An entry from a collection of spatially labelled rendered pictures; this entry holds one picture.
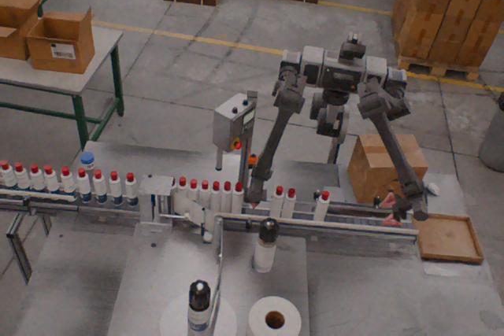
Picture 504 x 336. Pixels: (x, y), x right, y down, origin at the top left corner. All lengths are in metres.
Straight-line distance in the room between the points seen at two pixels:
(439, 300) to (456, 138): 2.52
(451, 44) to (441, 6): 0.43
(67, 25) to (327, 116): 1.97
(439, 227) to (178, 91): 2.75
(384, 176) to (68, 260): 1.54
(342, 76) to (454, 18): 3.02
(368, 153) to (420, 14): 2.83
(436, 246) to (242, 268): 0.98
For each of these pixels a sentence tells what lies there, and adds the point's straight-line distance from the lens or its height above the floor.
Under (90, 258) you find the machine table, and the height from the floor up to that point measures 0.83.
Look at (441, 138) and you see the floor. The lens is 4.70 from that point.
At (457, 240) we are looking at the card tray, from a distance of 2.73.
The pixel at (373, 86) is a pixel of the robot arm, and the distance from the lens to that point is 1.97.
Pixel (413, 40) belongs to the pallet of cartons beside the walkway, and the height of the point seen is 0.34.
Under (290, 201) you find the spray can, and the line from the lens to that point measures 2.33.
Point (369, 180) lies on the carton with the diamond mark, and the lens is 2.55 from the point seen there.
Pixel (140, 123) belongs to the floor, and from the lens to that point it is 4.29.
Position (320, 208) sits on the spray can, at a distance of 2.38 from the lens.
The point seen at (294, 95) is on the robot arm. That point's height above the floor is 1.66.
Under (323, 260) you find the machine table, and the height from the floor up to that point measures 0.83.
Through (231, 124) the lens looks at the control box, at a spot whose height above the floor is 1.45.
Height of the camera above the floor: 2.76
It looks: 43 degrees down
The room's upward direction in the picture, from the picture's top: 6 degrees clockwise
